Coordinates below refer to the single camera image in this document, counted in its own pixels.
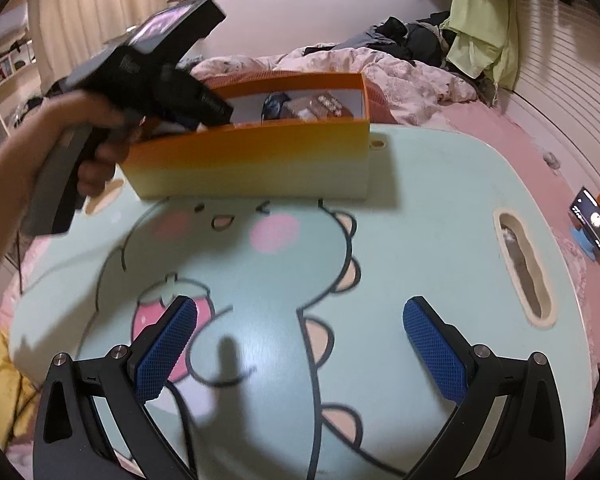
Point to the small grey object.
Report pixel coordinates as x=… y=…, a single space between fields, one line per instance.
x=550 y=160

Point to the white slatted panel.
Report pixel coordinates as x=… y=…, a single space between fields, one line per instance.
x=570 y=85

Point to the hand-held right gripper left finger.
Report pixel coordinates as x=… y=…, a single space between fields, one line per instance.
x=167 y=345

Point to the white wall shelf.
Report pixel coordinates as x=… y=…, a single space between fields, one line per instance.
x=5 y=60

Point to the brown snack packet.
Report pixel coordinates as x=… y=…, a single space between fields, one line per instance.
x=300 y=107

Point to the person's left hand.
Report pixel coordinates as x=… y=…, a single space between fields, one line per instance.
x=97 y=170

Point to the light tray with peach picture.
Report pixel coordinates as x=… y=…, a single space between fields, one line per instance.
x=405 y=240

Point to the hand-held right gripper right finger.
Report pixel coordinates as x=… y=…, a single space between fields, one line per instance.
x=432 y=350

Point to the blue phone stand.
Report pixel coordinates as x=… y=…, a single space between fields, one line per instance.
x=585 y=245

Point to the pile of dark clothes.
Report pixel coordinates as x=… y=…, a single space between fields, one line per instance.
x=410 y=35

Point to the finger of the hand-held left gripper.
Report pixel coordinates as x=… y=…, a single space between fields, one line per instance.
x=180 y=122

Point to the orange cardboard box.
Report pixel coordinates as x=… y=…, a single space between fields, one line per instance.
x=255 y=160

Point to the pink bed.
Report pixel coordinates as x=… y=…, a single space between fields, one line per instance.
x=505 y=125

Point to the cream curtain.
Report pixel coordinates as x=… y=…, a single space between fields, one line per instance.
x=80 y=10

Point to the dark blue small item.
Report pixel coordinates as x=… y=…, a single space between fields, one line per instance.
x=272 y=105

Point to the light green garment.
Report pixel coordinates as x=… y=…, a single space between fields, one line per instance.
x=480 y=35

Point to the pink floral blanket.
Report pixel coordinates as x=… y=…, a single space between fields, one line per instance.
x=405 y=75

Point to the items inside box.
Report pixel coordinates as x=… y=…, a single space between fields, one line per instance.
x=332 y=102

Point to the yellow cloth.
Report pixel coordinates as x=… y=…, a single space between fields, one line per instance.
x=0 y=385

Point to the smartphone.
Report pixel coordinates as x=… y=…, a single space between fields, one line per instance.
x=595 y=222

